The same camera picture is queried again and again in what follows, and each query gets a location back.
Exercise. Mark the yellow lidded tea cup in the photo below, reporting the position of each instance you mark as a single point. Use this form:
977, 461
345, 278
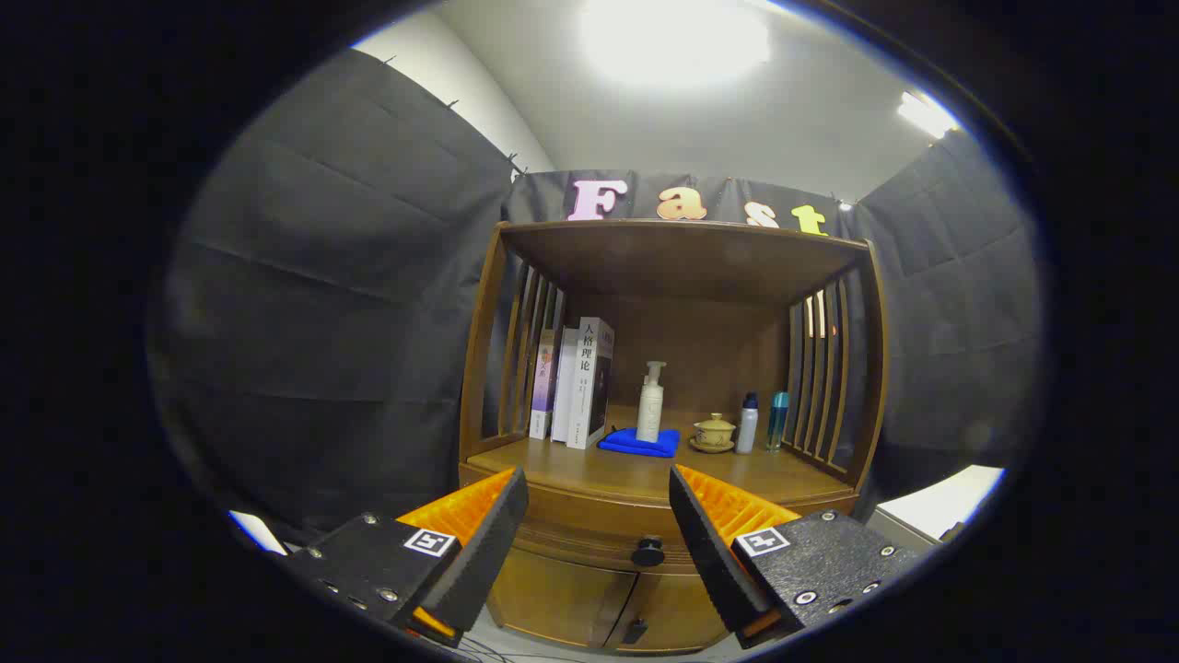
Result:
714, 433

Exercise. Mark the thin white book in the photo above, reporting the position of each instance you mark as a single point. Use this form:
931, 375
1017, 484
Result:
564, 387

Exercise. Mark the brown wooden drawer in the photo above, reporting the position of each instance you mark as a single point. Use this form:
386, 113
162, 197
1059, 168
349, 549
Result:
599, 516

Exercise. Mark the clear blue bottle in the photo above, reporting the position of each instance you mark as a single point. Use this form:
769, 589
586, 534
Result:
776, 424

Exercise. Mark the brown wooden cabinet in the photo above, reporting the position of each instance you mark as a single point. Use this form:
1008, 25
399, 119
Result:
682, 258

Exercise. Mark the small ceiling lamp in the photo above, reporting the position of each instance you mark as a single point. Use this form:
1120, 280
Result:
926, 115

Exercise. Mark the white pump bottle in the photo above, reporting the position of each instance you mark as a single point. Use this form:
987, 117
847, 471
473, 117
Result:
650, 410

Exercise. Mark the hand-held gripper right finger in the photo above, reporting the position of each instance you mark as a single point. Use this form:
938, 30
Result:
709, 543

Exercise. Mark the blue folded cloth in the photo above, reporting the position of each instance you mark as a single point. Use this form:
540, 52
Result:
640, 444

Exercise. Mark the black round drawer knob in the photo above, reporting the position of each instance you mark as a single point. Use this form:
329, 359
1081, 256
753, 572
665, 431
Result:
647, 552

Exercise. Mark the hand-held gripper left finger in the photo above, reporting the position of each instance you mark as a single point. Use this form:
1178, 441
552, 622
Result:
488, 543

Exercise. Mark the purple spine book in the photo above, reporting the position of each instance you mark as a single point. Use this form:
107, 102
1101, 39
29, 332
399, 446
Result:
543, 387

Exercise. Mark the wooden cabinet door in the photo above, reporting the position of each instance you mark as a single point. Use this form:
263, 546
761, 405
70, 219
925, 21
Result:
553, 599
677, 612

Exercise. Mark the thick white and black book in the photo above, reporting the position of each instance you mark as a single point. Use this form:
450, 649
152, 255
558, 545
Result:
589, 387

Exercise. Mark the brown wooden countertop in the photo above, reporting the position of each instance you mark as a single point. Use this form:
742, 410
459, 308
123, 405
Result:
626, 474

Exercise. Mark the white bottle with dark cap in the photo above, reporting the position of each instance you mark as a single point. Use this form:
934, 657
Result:
747, 428

